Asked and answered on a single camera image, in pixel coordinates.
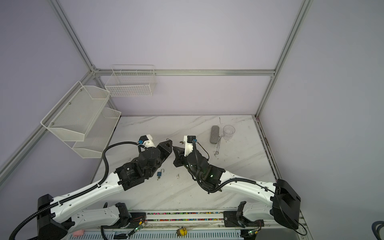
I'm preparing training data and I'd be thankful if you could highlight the blue padlock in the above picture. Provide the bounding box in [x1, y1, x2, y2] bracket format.
[157, 169, 165, 177]

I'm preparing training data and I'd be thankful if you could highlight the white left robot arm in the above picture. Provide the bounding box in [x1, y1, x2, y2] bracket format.
[9, 139, 173, 240]

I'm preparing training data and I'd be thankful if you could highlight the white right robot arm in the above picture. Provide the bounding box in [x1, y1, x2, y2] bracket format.
[173, 140, 308, 236]

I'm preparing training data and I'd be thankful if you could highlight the grey fabric oblong case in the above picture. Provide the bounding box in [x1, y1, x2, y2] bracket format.
[210, 126, 220, 145]

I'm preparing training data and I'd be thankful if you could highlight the clear plastic cup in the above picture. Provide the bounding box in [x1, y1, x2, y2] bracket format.
[223, 125, 236, 141]

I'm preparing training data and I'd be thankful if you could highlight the white mesh two-tier shelf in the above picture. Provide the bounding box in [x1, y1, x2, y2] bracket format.
[41, 82, 121, 159]

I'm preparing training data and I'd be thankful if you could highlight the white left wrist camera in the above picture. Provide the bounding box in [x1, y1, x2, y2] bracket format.
[138, 135, 156, 148]

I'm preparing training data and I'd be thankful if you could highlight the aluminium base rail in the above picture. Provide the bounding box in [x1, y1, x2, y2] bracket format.
[66, 211, 312, 240]

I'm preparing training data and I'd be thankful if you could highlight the yellow connector on rail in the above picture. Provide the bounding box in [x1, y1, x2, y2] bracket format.
[177, 228, 188, 237]

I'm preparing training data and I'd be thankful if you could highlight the white wire basket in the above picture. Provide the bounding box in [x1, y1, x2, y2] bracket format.
[105, 65, 157, 97]

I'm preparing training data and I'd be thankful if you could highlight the aluminium frame back beam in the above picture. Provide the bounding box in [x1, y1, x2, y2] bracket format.
[95, 69, 276, 77]

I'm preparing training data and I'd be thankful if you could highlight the pink object on rail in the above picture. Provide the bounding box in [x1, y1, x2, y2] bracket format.
[73, 230, 85, 238]

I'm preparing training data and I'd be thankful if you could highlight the aluminium frame post left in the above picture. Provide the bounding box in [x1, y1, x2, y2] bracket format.
[48, 0, 97, 72]

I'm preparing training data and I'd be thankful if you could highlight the aluminium frame post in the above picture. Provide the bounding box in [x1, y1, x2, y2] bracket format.
[48, 0, 97, 72]
[255, 0, 313, 119]

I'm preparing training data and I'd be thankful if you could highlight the aluminium frame post right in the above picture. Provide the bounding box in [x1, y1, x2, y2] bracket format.
[255, 0, 313, 119]

